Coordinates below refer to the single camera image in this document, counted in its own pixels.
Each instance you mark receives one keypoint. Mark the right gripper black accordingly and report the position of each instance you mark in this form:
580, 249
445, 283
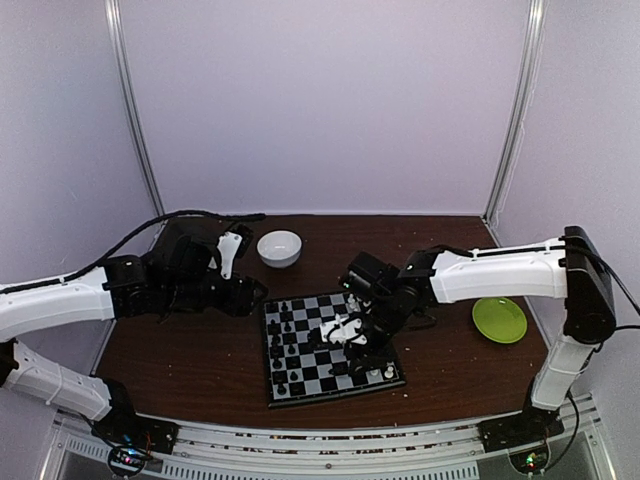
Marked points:
371, 358

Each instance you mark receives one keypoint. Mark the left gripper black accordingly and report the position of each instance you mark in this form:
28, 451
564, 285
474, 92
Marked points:
238, 302

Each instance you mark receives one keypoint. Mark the black pawn piece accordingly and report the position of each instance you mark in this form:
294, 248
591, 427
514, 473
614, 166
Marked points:
274, 350

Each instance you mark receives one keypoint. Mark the black white chessboard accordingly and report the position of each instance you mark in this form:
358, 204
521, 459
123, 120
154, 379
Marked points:
305, 373

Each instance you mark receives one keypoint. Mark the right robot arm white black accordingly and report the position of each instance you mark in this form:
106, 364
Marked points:
567, 268

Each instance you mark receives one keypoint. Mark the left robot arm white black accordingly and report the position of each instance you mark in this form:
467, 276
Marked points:
188, 270

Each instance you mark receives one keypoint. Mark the white ceramic bowl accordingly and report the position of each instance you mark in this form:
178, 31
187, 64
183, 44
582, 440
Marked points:
279, 249

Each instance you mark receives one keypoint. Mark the green plate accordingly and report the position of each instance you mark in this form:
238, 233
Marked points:
500, 320

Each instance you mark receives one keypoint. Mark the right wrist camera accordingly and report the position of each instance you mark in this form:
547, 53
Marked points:
342, 330

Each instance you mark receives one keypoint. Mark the aluminium front rail frame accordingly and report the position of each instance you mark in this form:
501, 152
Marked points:
444, 450

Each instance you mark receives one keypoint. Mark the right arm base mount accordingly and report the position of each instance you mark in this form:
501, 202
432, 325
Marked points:
524, 436

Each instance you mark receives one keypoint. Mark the left aluminium corner post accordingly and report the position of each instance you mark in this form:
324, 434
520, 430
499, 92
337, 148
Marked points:
116, 31

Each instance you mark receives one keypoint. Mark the aluminium corner post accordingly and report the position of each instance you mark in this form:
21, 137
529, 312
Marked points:
116, 31
525, 85

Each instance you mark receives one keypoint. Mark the right aluminium corner post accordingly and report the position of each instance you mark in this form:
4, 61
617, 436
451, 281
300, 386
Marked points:
525, 85

